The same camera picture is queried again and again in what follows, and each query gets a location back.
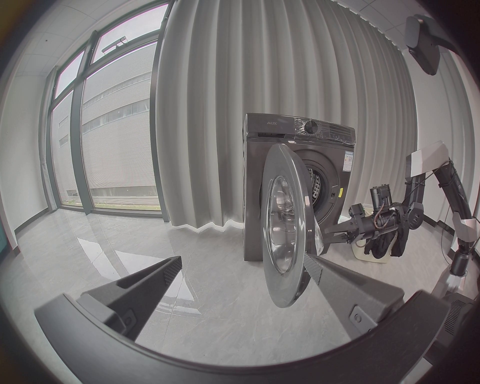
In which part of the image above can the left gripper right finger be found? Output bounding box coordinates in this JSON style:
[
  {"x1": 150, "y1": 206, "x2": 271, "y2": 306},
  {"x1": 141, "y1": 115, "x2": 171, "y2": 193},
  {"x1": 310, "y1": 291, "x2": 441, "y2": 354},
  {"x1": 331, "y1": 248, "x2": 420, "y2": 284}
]
[{"x1": 304, "y1": 253, "x2": 406, "y2": 340}]

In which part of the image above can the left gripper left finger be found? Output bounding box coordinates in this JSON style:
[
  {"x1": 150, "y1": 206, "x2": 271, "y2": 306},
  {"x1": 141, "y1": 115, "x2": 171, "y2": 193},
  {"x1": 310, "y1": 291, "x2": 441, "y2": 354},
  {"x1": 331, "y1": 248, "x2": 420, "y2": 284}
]
[{"x1": 77, "y1": 256, "x2": 183, "y2": 341}]

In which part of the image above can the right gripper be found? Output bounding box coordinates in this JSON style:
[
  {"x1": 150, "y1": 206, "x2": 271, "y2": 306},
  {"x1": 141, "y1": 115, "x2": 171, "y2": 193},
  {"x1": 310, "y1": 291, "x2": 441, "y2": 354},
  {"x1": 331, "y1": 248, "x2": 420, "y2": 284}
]
[{"x1": 322, "y1": 203, "x2": 401, "y2": 245}]

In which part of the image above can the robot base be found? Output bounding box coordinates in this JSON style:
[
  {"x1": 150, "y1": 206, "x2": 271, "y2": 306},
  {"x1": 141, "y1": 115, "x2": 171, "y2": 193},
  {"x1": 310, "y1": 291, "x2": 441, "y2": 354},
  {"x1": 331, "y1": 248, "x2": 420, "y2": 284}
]
[{"x1": 423, "y1": 267, "x2": 480, "y2": 376}]

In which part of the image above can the cream laundry basket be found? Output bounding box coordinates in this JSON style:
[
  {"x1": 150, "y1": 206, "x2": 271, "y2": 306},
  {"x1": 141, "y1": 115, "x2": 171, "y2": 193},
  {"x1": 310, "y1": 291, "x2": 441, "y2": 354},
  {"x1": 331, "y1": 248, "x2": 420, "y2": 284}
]
[{"x1": 339, "y1": 208, "x2": 400, "y2": 264}]

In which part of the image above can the heap of dark clothes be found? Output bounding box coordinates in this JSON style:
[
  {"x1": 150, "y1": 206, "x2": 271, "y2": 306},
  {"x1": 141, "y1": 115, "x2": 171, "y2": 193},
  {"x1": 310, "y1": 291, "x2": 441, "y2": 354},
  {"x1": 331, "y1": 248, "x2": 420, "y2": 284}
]
[{"x1": 361, "y1": 224, "x2": 409, "y2": 260}]

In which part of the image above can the washing machine door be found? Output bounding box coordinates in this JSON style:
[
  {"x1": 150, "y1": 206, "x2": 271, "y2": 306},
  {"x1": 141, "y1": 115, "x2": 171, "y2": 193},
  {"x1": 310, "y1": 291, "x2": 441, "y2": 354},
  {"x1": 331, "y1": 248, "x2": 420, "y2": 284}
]
[{"x1": 261, "y1": 143, "x2": 325, "y2": 309}]

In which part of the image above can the grey washing machine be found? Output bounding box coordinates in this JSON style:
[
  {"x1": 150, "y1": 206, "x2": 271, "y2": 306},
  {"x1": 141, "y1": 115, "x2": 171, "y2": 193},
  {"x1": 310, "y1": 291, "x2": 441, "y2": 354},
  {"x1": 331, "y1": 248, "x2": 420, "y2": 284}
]
[{"x1": 242, "y1": 112, "x2": 356, "y2": 263}]

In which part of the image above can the window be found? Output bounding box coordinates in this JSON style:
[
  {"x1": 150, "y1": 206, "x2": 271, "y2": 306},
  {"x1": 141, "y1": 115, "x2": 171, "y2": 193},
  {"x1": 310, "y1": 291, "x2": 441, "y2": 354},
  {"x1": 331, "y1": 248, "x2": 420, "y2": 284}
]
[{"x1": 38, "y1": 0, "x2": 178, "y2": 220}]

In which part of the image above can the white curtain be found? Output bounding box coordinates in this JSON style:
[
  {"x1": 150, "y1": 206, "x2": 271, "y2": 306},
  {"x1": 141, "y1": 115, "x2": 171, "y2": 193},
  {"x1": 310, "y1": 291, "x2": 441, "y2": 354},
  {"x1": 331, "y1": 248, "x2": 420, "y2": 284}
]
[{"x1": 155, "y1": 0, "x2": 418, "y2": 232}]

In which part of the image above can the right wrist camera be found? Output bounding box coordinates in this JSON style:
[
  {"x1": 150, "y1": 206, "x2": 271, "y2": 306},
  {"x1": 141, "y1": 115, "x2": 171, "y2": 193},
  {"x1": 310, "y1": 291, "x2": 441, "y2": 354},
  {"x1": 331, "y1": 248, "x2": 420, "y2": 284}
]
[{"x1": 369, "y1": 184, "x2": 394, "y2": 213}]

